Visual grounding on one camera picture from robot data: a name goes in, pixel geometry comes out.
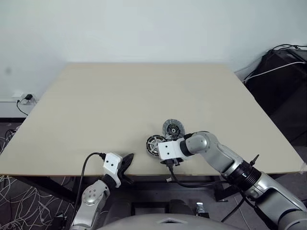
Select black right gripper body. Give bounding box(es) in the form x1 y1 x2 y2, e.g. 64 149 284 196
160 158 184 171

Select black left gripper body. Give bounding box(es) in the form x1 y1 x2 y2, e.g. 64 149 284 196
118 169 134 184

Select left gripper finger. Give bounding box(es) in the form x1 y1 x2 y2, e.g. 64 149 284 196
124 153 135 171
121 154 130 170

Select black silver spoked rotor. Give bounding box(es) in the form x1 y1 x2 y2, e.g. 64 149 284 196
145 135 166 158

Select silver motor end cover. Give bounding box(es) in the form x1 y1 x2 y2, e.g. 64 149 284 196
162 119 186 141

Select dark rounded shape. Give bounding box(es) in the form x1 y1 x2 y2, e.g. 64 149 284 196
169 199 192 215

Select grey robot torso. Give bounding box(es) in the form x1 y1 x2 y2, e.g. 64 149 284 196
95 214 216 230

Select large black bag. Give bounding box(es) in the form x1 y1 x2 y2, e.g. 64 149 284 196
243 49 307 147

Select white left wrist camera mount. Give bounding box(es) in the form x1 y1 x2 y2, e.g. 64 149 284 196
103 152 123 188

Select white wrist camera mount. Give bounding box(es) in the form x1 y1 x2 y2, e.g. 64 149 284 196
157 141 184 160
103 152 123 188

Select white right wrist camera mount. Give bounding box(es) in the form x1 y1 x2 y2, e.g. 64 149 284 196
157 141 184 160

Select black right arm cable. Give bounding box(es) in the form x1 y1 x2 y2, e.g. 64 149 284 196
165 162 228 189

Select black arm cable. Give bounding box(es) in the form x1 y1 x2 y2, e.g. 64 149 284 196
165 162 228 189
74 152 107 214

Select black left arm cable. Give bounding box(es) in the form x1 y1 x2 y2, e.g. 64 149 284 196
74 152 107 214

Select small metal bracket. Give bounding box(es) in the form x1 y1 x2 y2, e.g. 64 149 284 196
195 202 207 215

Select black metal table frame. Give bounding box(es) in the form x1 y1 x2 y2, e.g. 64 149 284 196
4 175 283 204

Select black adapter cable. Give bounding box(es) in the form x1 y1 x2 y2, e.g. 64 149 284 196
16 98 29 115

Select white wall power socket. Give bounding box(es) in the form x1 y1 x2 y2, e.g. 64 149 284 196
12 92 38 105

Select black cables above bag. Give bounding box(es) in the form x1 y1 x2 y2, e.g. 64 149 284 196
272 44 307 51

